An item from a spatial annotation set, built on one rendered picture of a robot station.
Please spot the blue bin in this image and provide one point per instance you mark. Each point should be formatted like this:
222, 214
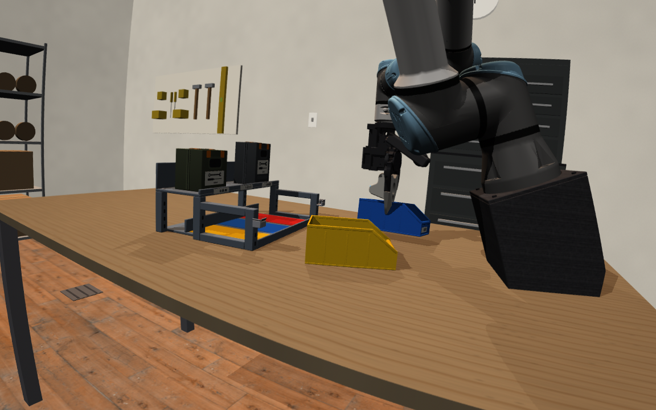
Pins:
402, 218

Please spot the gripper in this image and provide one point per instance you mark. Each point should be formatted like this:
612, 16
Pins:
389, 160

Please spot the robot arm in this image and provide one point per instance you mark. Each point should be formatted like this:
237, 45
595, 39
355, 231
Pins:
439, 94

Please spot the yellow bin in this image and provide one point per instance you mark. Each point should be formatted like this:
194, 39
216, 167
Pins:
348, 242

